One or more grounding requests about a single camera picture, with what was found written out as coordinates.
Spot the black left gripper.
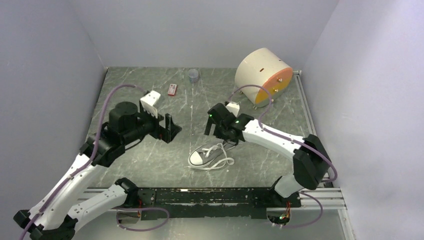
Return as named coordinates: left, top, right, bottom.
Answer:
left=123, top=105, right=182, bottom=145

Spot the grey canvas sneaker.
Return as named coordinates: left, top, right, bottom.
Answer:
left=187, top=140, right=237, bottom=169

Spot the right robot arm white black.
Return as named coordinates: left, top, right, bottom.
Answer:
left=204, top=103, right=332, bottom=207

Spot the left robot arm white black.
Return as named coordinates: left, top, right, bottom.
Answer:
left=13, top=101, right=181, bottom=240

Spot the small red white box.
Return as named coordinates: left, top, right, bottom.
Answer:
left=167, top=83, right=178, bottom=96

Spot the small clear plastic cup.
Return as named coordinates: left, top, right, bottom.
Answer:
left=187, top=68, right=200, bottom=84

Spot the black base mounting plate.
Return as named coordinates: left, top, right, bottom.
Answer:
left=122, top=187, right=301, bottom=220

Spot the cream cylinder orange lid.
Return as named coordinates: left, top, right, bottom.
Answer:
left=234, top=47, right=294, bottom=108

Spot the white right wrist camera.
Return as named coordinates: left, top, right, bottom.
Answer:
left=225, top=101, right=240, bottom=117

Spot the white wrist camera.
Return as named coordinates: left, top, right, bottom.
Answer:
left=225, top=101, right=240, bottom=117
left=139, top=90, right=161, bottom=119

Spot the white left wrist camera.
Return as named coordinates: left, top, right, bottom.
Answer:
left=139, top=90, right=161, bottom=119

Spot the aluminium frame rail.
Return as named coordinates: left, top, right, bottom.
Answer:
left=76, top=70, right=357, bottom=240

